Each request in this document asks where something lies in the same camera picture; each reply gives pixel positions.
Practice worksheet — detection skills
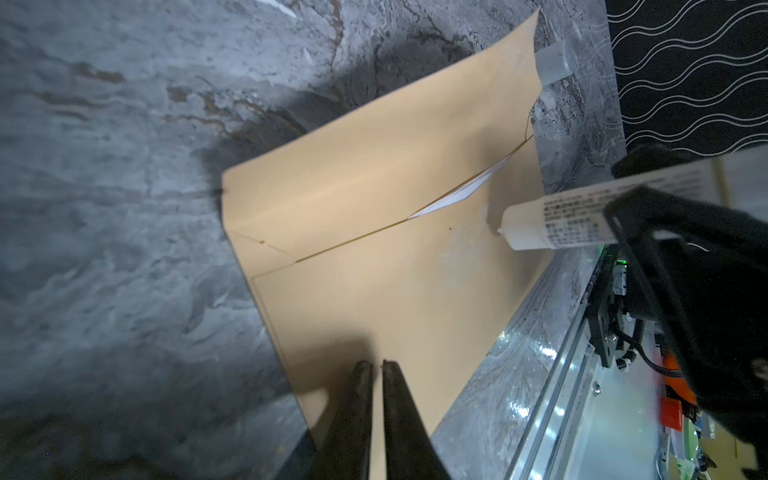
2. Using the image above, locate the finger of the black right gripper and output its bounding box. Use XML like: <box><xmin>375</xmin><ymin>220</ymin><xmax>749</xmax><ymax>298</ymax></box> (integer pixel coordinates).
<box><xmin>603</xmin><ymin>186</ymin><xmax>767</xmax><ymax>444</ymax></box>
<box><xmin>611</xmin><ymin>144</ymin><xmax>699</xmax><ymax>179</ymax></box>

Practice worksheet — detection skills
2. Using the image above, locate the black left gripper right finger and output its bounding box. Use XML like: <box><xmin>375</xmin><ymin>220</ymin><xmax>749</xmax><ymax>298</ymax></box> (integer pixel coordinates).
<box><xmin>381</xmin><ymin>360</ymin><xmax>450</xmax><ymax>480</ymax></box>

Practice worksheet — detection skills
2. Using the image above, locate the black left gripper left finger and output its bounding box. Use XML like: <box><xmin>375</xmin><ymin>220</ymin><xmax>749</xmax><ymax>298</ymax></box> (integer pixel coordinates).
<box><xmin>308</xmin><ymin>360</ymin><xmax>374</xmax><ymax>479</ymax></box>

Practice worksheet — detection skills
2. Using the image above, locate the white glue stick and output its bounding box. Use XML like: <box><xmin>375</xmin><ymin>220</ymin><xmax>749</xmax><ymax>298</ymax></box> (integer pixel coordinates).
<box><xmin>499</xmin><ymin>144</ymin><xmax>767</xmax><ymax>251</ymax></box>

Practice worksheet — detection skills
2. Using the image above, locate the translucent glue stick cap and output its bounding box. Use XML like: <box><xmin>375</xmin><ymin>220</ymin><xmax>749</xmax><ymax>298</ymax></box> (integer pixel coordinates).
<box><xmin>535</xmin><ymin>39</ymin><xmax>576</xmax><ymax>87</ymax></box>

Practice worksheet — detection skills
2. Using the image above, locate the white paper letter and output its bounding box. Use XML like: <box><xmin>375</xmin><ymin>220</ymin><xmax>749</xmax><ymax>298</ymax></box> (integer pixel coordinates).
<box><xmin>408</xmin><ymin>154</ymin><xmax>513</xmax><ymax>220</ymax></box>

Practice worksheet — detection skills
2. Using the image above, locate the brown paper envelope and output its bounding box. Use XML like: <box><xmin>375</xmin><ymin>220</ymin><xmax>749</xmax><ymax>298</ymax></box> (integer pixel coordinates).
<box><xmin>222</xmin><ymin>16</ymin><xmax>552</xmax><ymax>444</ymax></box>

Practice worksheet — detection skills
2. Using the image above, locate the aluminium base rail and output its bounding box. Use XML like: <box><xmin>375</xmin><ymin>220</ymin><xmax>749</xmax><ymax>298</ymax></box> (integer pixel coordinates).
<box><xmin>505</xmin><ymin>246</ymin><xmax>617</xmax><ymax>479</ymax></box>

